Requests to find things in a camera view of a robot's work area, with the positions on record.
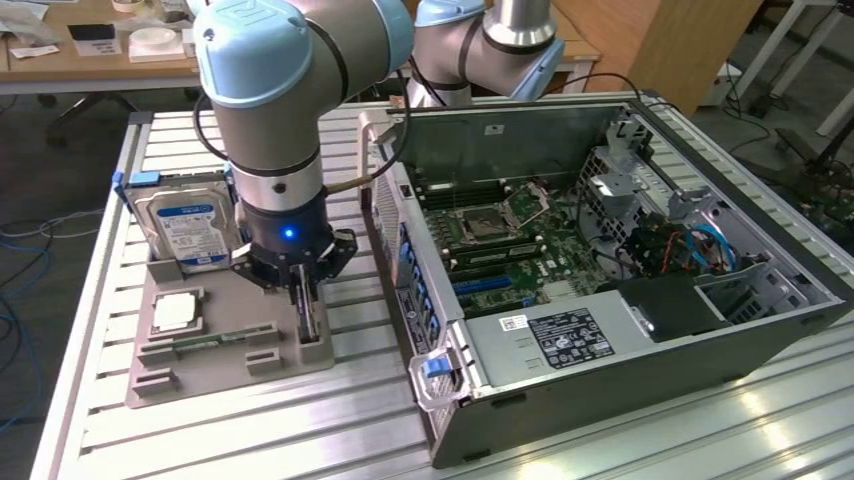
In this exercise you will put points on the green graphics card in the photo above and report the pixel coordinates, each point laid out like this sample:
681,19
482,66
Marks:
308,320

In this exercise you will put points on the plain white box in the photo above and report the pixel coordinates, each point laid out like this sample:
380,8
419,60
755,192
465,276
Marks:
188,42

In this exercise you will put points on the wooden cabinet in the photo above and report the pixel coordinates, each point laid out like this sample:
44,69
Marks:
681,50

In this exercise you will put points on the white table frame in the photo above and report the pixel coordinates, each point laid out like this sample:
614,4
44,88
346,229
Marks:
797,45

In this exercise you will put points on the hard disk with blue caddy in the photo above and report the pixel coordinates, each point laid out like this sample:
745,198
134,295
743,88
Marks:
183,225

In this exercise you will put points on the wooden desk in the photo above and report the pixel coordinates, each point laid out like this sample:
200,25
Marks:
67,70

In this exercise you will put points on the metal disk bay cage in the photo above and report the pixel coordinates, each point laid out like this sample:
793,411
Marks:
621,200

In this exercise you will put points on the black installed RAM stick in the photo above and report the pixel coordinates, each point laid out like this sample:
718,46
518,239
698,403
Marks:
494,251
497,261

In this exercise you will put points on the silver chipset heatsink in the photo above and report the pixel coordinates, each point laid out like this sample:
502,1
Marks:
567,291

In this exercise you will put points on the silver CPU chip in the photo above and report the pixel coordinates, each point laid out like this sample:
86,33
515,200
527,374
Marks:
175,312

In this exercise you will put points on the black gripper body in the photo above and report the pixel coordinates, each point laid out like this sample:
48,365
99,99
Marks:
287,235

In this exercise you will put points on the grey power supply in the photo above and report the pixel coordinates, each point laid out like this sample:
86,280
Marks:
507,350

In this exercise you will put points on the white paper tag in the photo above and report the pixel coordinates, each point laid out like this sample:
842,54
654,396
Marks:
34,51

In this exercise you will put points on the white box with black top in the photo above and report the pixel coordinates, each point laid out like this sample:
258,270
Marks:
95,40

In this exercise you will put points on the black open PC case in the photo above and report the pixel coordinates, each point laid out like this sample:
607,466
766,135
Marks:
601,405

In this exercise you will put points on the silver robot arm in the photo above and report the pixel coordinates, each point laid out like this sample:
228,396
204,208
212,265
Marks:
267,75

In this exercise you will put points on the blue case latch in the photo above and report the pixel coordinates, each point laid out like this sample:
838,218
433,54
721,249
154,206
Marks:
437,368

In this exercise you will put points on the green motherboard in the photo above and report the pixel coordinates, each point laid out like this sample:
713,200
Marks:
534,272

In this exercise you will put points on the CPU socket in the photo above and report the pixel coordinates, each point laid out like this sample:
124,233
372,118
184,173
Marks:
483,226

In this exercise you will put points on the grey parts rack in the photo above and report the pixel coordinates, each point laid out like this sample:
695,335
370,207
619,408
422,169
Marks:
220,370

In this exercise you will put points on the blue expansion slot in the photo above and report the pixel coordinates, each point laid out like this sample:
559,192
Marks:
483,284

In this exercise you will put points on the green RAM stick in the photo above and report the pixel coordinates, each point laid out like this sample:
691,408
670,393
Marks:
210,339

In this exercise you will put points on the metal socket cover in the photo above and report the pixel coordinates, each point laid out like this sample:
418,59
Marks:
530,196

